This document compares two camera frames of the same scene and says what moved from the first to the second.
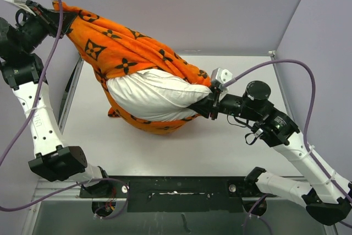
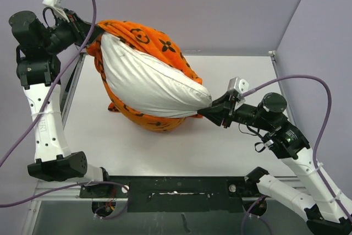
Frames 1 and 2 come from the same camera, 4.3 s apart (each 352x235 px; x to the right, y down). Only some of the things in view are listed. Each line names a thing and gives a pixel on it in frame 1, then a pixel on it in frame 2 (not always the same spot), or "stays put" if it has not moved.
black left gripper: [48, 19] -> [81, 28]
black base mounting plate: [175, 194] stays put
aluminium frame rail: [45, 186] stays put
